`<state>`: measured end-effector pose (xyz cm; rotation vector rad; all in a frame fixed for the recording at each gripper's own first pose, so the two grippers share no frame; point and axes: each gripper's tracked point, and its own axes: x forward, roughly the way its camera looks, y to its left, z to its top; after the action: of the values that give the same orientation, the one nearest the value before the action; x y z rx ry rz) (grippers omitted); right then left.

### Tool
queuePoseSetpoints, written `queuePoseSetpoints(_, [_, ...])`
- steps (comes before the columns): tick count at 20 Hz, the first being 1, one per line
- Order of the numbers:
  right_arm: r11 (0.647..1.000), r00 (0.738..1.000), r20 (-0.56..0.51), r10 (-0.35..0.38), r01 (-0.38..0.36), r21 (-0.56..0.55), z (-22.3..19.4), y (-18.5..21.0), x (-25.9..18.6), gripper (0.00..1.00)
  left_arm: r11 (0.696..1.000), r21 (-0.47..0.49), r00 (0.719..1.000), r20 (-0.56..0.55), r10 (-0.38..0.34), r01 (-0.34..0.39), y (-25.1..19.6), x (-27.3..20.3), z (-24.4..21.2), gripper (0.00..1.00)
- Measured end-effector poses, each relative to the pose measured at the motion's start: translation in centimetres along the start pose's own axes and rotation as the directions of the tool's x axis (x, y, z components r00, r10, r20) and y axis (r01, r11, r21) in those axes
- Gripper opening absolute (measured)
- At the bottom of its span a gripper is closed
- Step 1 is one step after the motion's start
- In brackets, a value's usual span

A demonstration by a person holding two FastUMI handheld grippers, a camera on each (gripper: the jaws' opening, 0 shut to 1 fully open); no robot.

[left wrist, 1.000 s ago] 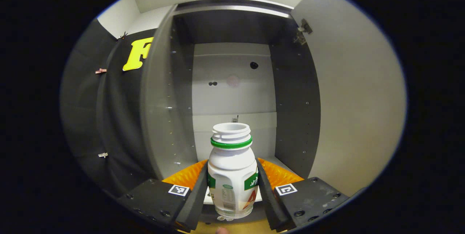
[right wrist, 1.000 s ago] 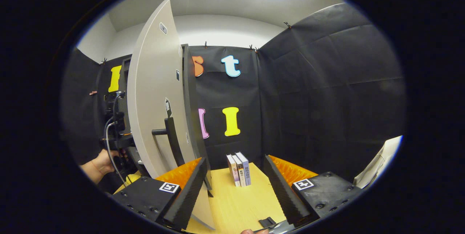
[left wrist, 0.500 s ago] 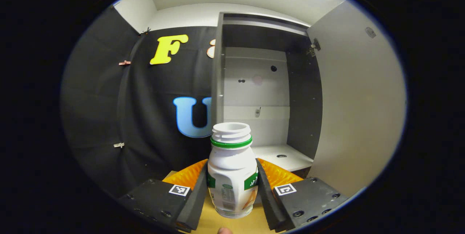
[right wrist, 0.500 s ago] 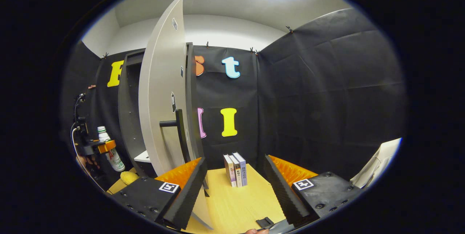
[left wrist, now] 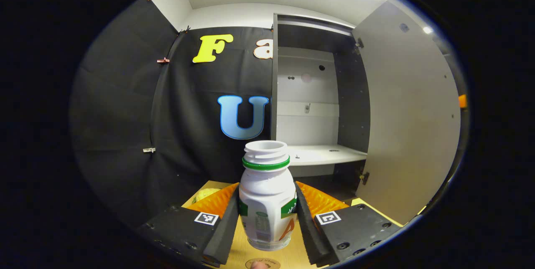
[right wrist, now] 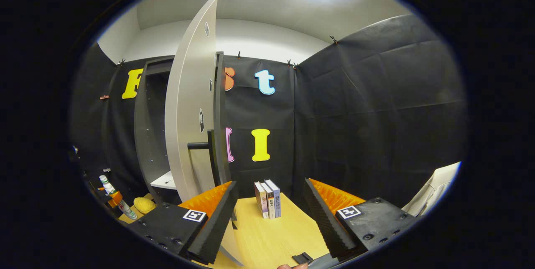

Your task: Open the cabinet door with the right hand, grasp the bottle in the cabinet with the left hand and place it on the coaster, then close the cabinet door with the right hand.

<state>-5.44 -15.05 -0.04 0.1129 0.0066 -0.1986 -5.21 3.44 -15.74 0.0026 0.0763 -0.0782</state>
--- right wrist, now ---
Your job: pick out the blue-grey cover book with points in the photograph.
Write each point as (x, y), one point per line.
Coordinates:
(276, 196)

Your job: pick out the white cabinet shelf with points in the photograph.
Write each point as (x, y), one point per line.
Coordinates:
(165, 181)

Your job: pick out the beige cabinet door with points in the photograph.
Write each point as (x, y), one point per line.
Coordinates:
(184, 114)

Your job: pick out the yellow lemon-shaped object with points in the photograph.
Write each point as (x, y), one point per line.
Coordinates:
(144, 205)

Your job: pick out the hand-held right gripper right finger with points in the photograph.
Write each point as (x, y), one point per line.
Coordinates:
(324, 223)

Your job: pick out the white spine book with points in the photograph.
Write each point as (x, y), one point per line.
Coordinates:
(269, 202)

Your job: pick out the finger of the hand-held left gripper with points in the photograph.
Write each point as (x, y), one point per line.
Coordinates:
(115, 199)

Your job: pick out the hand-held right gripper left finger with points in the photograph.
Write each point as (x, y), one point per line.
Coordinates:
(218, 224)

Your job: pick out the dark grey cabinet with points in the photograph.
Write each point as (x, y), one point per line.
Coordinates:
(156, 135)

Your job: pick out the black backdrop cloth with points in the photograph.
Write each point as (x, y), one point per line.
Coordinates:
(376, 114)

